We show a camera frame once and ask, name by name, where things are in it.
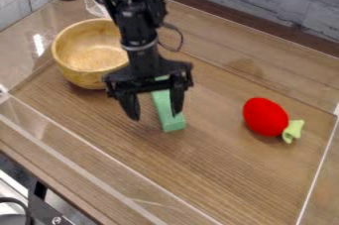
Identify green rectangular block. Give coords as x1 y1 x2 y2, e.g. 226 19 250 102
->
150 74 189 134

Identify clear acrylic tray wall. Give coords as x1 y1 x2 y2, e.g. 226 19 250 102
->
0 87 224 225

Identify brown wooden bowl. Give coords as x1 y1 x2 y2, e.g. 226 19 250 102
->
53 18 129 90

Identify black table leg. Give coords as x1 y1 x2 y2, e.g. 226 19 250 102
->
29 179 49 213

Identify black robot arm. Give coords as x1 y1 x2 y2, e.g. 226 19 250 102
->
63 0 194 120

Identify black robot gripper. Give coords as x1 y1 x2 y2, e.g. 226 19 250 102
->
102 45 194 121

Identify clear acrylic corner bracket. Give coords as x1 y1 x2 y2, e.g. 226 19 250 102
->
85 0 109 18

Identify black cable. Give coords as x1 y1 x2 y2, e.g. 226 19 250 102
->
157 22 186 54

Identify red plush strawberry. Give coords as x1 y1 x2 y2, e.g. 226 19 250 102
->
244 97 306 144

